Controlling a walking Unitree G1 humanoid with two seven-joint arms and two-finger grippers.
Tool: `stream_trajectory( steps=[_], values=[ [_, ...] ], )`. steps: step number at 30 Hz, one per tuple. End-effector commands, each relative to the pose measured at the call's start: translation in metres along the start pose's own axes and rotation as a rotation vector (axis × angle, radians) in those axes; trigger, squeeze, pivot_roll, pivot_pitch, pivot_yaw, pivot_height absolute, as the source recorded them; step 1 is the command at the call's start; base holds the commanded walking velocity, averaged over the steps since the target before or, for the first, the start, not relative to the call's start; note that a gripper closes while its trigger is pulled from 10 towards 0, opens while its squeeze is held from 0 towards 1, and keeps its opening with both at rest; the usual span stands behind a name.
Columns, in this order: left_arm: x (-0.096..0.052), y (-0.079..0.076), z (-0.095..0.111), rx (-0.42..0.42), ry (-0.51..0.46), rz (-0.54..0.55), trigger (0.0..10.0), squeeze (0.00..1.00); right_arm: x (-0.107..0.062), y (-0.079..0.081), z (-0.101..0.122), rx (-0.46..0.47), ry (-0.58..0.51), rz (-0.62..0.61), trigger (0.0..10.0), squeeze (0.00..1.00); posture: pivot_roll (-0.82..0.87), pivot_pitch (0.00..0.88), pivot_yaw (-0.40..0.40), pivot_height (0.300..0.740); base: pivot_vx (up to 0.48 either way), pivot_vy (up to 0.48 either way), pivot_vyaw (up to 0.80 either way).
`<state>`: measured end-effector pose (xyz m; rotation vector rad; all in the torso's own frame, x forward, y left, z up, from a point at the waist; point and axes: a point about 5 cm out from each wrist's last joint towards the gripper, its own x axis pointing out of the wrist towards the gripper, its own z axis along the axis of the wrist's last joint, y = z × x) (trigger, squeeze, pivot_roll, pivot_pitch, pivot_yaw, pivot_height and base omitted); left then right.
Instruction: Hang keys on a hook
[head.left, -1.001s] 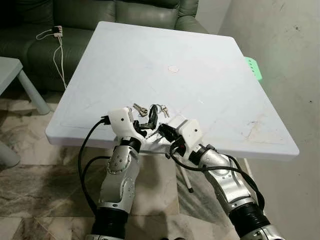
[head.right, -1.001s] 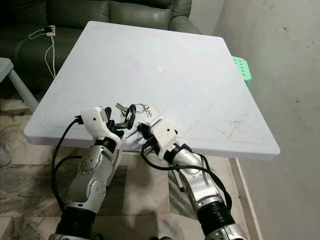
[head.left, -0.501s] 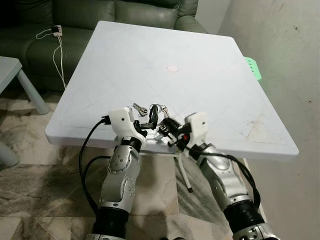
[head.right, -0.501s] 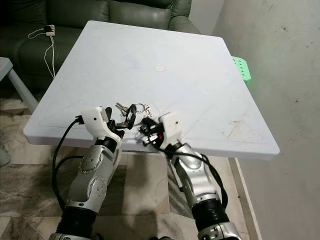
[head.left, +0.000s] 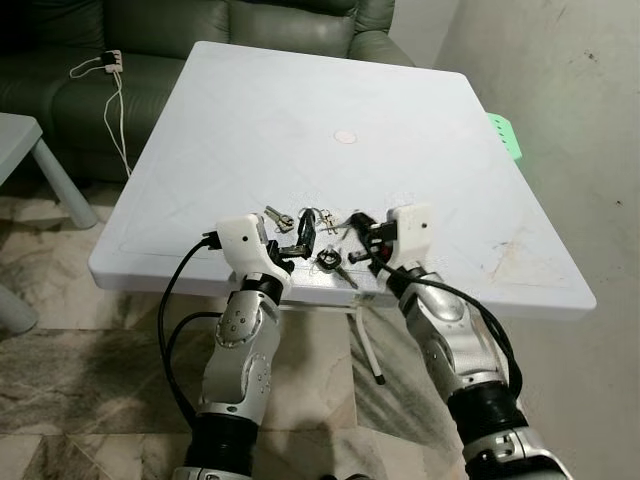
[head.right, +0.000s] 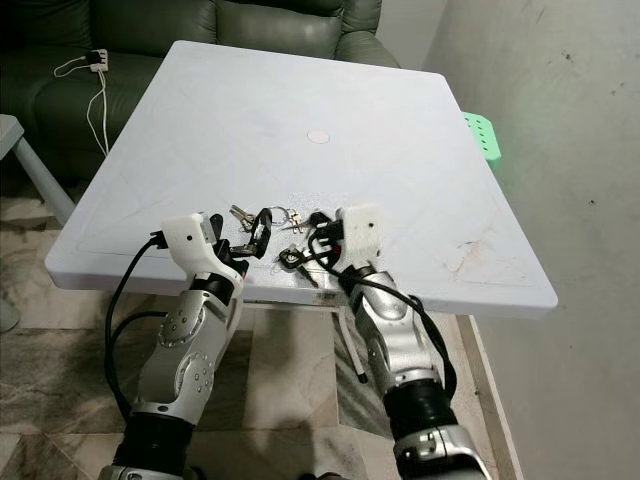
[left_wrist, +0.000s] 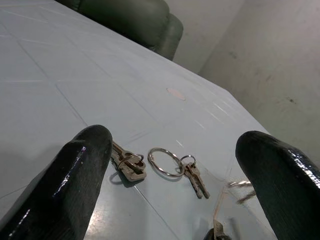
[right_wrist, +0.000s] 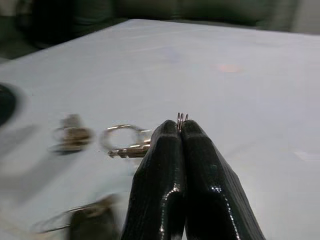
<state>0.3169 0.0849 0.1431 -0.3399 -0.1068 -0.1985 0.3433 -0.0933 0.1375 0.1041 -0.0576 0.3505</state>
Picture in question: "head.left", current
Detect dark green leather sofa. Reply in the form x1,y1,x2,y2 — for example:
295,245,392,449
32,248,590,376
0,0,417,185

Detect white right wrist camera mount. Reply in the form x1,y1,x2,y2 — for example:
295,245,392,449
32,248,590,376
384,203,437,274

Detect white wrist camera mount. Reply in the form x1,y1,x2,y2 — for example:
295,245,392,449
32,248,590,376
384,203,437,274
216,213,288,283

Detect green plastic stool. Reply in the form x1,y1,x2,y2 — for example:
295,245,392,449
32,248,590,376
486,112,524,164

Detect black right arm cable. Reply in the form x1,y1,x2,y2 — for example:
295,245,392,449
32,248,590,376
364,238,524,403

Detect loose silver keys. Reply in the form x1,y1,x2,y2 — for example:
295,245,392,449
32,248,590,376
264,205,297,234

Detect white folding table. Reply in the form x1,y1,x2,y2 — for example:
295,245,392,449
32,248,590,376
88,40,599,387

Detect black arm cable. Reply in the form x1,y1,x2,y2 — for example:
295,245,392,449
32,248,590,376
157,231,223,426
364,238,524,403

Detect grey side table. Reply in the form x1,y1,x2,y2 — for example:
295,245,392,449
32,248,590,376
0,112,100,337

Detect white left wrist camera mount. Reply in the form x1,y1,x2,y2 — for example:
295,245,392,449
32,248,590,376
216,213,288,283

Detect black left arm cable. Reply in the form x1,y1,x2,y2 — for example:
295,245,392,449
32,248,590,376
157,231,223,426

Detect key bunch with black fob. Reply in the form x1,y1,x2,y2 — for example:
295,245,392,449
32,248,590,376
300,206,361,291

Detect white power cable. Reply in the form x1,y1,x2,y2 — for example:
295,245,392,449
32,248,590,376
69,55,137,182

